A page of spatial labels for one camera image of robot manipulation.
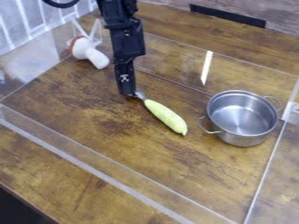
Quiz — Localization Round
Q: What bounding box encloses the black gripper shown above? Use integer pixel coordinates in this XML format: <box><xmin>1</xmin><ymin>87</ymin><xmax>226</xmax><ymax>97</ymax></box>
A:
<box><xmin>104</xmin><ymin>17</ymin><xmax>145</xmax><ymax>95</ymax></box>

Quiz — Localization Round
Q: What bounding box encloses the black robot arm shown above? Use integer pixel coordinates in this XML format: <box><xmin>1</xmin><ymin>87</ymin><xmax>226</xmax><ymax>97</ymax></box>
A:
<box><xmin>96</xmin><ymin>0</ymin><xmax>145</xmax><ymax>95</ymax></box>

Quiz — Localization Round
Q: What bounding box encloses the clear acrylic stand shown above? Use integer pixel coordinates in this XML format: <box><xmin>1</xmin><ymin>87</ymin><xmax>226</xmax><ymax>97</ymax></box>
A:
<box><xmin>67</xmin><ymin>18</ymin><xmax>103</xmax><ymax>46</ymax></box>

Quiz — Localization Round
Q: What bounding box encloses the white toy mushroom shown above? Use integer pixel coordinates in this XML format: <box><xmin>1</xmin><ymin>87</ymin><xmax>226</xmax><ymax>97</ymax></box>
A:
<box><xmin>69</xmin><ymin>36</ymin><xmax>109</xmax><ymax>69</ymax></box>

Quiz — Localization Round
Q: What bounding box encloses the black strip on table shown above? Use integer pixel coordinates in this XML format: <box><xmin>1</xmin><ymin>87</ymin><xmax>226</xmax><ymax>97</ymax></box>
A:
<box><xmin>190</xmin><ymin>3</ymin><xmax>267</xmax><ymax>28</ymax></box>

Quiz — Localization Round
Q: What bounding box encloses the stainless steel pot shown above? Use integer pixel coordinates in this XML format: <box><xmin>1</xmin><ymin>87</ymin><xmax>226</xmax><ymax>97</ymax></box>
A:
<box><xmin>199</xmin><ymin>90</ymin><xmax>284</xmax><ymax>147</ymax></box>

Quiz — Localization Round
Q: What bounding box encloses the black cable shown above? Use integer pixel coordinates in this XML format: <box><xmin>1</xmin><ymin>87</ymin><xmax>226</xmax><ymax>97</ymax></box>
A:
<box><xmin>41</xmin><ymin>0</ymin><xmax>81</xmax><ymax>9</ymax></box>

